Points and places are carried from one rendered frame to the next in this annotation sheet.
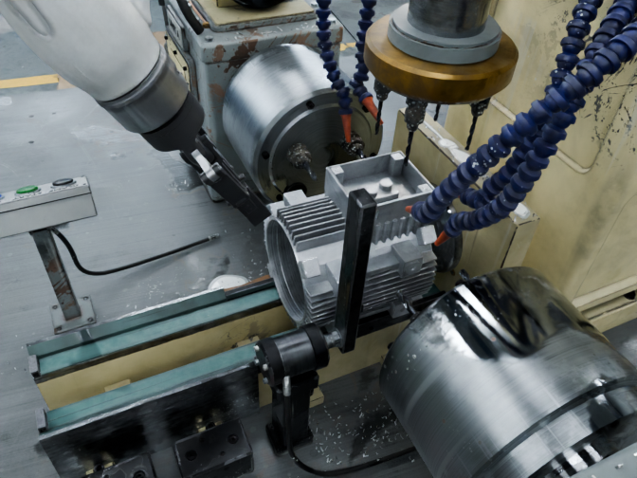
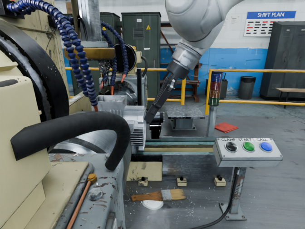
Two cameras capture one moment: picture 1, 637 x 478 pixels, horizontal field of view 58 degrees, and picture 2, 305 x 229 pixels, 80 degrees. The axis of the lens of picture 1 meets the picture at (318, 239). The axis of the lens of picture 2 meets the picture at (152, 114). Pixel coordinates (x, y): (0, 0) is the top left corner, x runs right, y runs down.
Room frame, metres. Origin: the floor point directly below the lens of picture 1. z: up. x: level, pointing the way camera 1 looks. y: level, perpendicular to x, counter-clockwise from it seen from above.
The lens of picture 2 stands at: (1.19, 0.41, 1.33)
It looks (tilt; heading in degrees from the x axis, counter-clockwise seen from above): 20 degrees down; 208
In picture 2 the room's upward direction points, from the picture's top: straight up
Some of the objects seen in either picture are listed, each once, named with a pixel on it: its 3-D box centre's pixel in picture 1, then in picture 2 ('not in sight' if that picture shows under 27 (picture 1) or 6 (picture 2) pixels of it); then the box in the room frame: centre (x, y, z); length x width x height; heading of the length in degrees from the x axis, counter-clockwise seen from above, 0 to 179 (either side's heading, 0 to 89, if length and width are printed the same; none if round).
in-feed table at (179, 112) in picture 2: not in sight; (183, 117); (-0.02, 0.02, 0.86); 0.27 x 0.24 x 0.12; 28
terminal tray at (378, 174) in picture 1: (377, 198); (110, 107); (0.64, -0.08, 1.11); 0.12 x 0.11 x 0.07; 116
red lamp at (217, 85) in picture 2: not in sight; (215, 85); (0.13, 0.24, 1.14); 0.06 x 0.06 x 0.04
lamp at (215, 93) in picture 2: not in sight; (214, 92); (0.13, 0.24, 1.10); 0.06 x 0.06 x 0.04
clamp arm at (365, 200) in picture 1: (351, 280); (140, 95); (0.47, -0.04, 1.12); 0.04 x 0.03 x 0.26; 118
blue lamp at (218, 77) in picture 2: not in sight; (216, 77); (0.13, 0.24, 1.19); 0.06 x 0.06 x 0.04
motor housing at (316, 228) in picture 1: (346, 252); (121, 127); (0.62, -0.04, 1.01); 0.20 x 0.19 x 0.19; 116
